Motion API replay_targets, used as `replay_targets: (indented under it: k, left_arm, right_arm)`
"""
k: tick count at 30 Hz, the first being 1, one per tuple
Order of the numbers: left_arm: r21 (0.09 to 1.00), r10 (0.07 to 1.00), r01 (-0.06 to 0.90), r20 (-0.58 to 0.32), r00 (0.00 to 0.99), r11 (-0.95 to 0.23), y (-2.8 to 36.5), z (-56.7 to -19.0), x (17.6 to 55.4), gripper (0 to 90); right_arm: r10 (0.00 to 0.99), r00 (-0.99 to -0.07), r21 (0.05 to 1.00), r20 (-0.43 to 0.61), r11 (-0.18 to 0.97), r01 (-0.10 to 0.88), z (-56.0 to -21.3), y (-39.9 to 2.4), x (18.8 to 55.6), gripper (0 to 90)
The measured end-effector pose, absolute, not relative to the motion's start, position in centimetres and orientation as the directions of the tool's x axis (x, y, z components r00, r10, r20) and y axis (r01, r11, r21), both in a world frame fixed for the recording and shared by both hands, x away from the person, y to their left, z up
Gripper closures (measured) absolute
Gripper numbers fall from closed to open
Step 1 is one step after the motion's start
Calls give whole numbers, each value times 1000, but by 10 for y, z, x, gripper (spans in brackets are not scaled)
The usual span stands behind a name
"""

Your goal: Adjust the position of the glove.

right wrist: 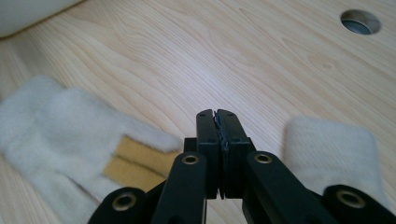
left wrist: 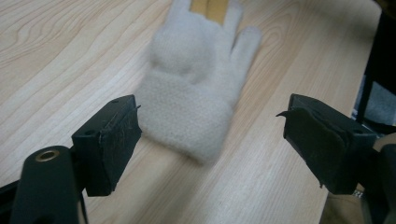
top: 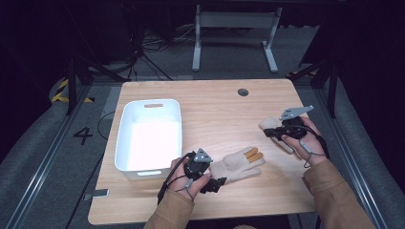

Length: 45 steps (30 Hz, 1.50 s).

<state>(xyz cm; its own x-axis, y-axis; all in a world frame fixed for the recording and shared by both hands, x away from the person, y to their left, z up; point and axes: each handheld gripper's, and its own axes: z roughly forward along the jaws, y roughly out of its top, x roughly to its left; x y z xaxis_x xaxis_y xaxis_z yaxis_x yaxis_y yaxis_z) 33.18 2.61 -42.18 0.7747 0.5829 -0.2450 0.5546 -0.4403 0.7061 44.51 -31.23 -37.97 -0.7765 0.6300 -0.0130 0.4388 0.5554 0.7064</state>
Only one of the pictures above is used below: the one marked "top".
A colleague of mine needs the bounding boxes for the grey gripper wrist strap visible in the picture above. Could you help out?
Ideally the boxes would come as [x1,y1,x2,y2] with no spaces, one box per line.
[175,177,196,202]
[299,139,328,169]

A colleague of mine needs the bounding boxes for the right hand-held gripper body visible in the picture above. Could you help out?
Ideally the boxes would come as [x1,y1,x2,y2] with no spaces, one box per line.
[280,105,314,140]

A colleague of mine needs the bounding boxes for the person's left hand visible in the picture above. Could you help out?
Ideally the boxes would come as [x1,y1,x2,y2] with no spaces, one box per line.
[170,156,213,199]

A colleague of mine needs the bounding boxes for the tangle of black floor cables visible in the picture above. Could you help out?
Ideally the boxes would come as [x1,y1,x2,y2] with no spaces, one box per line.
[127,25,199,81]

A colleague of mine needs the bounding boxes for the grey metal bracket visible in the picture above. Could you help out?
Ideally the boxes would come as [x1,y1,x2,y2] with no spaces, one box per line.
[83,188,110,201]

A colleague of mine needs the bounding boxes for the black metal stand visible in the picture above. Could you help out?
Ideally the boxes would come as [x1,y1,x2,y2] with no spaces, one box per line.
[65,55,128,116]
[286,60,339,119]

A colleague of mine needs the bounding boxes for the grey metal table frame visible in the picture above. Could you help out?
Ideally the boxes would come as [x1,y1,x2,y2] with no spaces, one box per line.
[191,4,284,73]

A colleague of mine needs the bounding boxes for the white plastic bin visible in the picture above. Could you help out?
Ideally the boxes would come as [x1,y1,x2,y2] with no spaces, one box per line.
[114,98,184,181]

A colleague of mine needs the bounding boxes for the person's right hand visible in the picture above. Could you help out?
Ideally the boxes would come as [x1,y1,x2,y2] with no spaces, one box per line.
[281,117,328,166]

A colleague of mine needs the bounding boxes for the yellow black hazard tape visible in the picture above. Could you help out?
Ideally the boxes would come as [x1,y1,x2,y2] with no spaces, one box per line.
[51,78,96,104]

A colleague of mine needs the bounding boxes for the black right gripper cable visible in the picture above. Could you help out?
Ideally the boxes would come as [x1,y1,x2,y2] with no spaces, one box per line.
[294,124,331,160]

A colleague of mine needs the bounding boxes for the grey left gripper wrist strap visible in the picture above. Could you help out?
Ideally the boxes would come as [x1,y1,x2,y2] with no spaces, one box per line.
[175,177,196,202]

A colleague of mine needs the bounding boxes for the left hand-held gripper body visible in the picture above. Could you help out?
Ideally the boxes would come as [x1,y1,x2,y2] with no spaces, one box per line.
[183,147,214,179]

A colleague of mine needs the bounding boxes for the beige knitted glove orange fingertips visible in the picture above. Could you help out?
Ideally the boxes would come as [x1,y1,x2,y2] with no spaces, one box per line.
[208,146,266,185]
[258,115,294,155]

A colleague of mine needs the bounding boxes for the grey right gripper wrist strap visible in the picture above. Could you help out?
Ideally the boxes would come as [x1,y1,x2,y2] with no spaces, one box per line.
[299,139,328,169]

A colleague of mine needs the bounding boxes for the thin black floor cable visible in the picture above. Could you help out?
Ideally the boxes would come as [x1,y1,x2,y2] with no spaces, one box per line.
[65,110,117,229]

